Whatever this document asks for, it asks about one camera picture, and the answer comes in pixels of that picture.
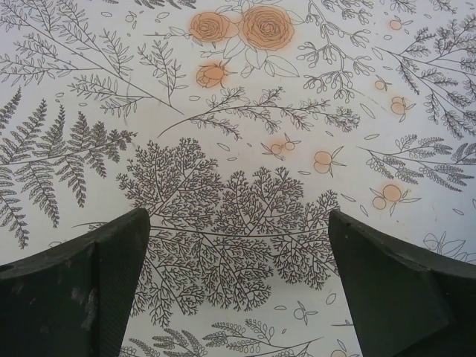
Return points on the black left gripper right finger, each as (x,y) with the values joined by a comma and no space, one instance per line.
(401,290)

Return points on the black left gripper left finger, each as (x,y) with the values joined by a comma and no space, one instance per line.
(70,290)

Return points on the floral print tablecloth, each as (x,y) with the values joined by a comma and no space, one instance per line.
(238,111)

